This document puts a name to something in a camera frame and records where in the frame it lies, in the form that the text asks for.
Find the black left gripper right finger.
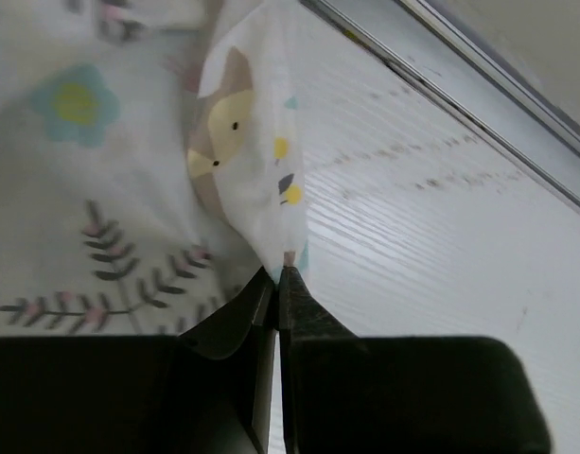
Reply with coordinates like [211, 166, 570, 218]
[278, 268, 552, 453]

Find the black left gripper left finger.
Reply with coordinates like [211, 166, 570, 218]
[0, 271, 274, 453]

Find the patterned animal print cloth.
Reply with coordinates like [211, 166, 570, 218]
[0, 1, 309, 337]

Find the metal table edge rail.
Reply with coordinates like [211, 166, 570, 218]
[304, 1, 580, 210]

